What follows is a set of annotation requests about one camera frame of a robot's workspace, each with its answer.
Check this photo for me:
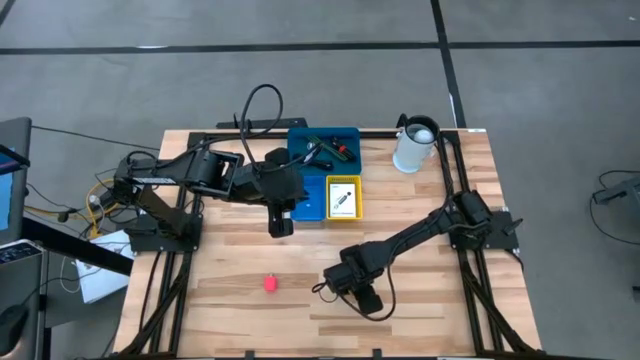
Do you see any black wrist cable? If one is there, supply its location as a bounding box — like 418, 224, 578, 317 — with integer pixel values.
311, 279, 398, 322
238, 83, 321, 174

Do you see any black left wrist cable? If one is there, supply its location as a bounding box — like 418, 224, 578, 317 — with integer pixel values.
238, 83, 321, 174

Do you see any pale grey cylindrical container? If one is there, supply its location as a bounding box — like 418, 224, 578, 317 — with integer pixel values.
392, 114, 441, 175

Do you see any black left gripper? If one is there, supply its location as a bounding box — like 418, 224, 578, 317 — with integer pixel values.
257, 146, 309, 240

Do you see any white box with tool print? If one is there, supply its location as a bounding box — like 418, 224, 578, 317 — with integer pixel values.
329, 182, 358, 217

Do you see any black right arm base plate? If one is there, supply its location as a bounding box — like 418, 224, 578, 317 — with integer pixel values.
449, 209, 524, 251

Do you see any black computer mouse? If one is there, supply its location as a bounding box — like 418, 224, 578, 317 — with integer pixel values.
0, 303, 30, 354

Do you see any black diagonal desk bar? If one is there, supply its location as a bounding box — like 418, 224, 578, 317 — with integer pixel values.
22, 217, 134, 276

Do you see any small blue plastic bin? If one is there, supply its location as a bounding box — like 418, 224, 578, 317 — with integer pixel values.
291, 174, 327, 223

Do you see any yellow cable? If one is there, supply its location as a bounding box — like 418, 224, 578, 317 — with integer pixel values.
85, 178, 127, 240

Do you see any black cable with red strap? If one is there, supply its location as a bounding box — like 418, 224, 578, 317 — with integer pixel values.
330, 140, 359, 163

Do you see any white box on floor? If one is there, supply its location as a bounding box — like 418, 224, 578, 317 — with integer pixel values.
74, 229, 135, 305

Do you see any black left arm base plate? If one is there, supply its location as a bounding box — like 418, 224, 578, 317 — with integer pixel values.
128, 227, 204, 253

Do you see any tablet screen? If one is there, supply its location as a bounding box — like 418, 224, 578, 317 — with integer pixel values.
0, 238, 46, 266

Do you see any small yellow plastic bin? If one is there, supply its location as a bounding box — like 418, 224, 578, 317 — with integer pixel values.
325, 174, 365, 223

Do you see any grey monitor with blue screen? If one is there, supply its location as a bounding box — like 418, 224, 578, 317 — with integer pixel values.
0, 116, 33, 246

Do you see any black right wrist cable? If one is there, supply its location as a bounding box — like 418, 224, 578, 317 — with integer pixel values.
311, 279, 398, 322

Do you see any black device with antennas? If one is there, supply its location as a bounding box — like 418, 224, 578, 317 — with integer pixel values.
215, 113, 309, 130

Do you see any black aluminium table frame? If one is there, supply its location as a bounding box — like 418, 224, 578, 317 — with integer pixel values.
119, 128, 544, 357

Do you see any large teal plastic bin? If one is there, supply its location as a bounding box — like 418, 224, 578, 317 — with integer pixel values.
287, 126, 363, 177

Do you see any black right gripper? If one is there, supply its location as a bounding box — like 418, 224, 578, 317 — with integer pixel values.
322, 247, 385, 316

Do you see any thin black floor cable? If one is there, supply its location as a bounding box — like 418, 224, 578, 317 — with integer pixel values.
30, 124, 161, 151

